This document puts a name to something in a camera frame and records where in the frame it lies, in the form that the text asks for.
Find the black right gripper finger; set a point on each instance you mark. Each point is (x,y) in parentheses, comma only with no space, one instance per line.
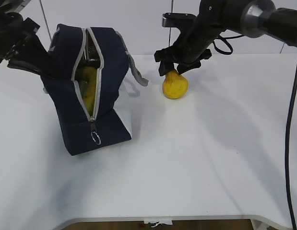
(185,68)
(165,67)

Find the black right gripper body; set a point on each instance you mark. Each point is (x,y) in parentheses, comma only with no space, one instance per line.
(185,51)

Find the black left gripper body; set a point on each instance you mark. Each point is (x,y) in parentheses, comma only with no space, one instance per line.
(13,31)

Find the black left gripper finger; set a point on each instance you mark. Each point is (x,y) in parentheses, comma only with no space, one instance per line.
(33,66)
(31,48)

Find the yellow pear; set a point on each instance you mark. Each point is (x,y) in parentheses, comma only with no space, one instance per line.
(174,85)

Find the yellow banana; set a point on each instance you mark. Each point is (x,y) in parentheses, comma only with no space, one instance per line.
(86,77)

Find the navy blue lunch bag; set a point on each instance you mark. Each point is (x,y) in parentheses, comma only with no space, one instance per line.
(104,49)

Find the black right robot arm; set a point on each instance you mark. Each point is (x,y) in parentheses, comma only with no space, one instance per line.
(250,18)

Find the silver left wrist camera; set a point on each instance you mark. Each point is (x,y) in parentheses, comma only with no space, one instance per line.
(13,5)

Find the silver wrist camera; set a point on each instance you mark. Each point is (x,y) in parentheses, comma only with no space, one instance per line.
(13,5)
(177,20)

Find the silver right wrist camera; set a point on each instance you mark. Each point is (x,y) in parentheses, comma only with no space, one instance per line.
(177,20)

